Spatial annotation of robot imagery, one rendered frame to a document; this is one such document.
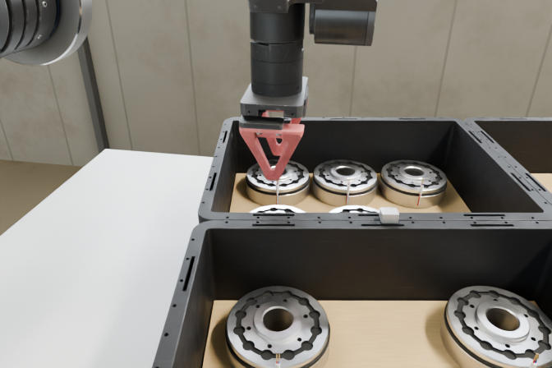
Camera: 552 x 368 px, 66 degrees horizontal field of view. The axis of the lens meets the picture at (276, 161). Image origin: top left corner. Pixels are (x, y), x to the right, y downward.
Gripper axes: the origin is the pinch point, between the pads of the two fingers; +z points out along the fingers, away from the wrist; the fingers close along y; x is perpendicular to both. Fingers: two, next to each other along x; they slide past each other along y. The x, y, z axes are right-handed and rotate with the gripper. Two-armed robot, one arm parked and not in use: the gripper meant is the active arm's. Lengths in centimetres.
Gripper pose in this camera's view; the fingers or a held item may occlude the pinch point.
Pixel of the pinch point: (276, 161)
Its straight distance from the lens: 51.9
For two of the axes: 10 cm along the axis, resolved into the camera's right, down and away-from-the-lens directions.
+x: -9.9, -0.6, 1.0
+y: 1.2, -4.7, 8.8
